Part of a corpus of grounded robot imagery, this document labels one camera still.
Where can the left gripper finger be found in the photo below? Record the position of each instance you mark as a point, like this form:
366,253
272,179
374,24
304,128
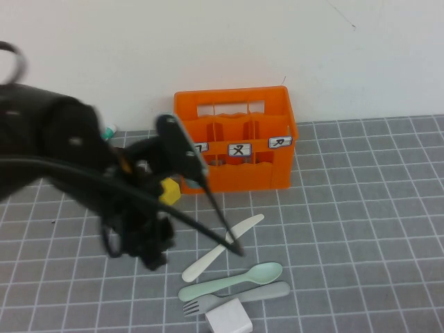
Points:
112,249
156,243

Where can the mint green plastic spoon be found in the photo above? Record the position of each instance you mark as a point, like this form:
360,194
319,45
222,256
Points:
267,272

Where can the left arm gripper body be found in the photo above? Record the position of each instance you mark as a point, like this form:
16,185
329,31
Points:
142,180

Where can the white rectangular box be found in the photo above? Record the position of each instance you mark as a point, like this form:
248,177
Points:
229,317

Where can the grey grid table mat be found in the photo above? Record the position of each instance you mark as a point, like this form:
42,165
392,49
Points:
347,225

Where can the orange plastic cutlery crate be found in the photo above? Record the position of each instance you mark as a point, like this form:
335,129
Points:
243,177

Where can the teal and white glue stick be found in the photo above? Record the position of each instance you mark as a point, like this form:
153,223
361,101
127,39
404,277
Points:
109,132

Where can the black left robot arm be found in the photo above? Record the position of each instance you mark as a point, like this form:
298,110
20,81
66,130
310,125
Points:
52,132

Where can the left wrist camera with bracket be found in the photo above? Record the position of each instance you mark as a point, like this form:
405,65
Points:
177,138

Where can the grey plastic fork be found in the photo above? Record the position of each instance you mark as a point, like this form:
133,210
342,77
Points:
270,290

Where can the yellow foam cube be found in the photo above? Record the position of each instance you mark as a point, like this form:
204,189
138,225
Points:
170,192

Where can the cream plastic knife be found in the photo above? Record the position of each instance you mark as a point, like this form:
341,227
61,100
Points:
197,268

